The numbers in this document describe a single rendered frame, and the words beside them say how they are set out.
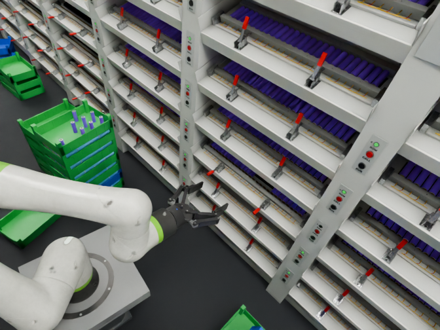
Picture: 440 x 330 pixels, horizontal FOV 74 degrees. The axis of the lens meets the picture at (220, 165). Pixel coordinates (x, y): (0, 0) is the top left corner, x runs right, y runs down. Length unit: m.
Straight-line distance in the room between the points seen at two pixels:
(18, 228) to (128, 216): 1.26
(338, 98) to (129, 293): 1.00
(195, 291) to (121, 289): 0.46
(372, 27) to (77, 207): 0.78
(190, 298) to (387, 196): 1.05
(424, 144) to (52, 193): 0.88
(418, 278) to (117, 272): 1.04
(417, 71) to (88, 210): 0.79
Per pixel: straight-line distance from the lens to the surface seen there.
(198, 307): 1.58
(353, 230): 1.06
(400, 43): 0.74
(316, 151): 0.95
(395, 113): 0.78
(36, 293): 1.02
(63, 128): 1.68
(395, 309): 1.24
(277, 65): 0.92
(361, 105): 0.84
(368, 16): 0.79
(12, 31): 3.65
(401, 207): 0.93
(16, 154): 2.38
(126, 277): 1.29
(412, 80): 0.75
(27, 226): 1.95
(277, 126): 0.99
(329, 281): 1.37
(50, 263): 1.09
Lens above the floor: 1.50
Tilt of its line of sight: 46 degrees down
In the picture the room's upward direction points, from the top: 9 degrees clockwise
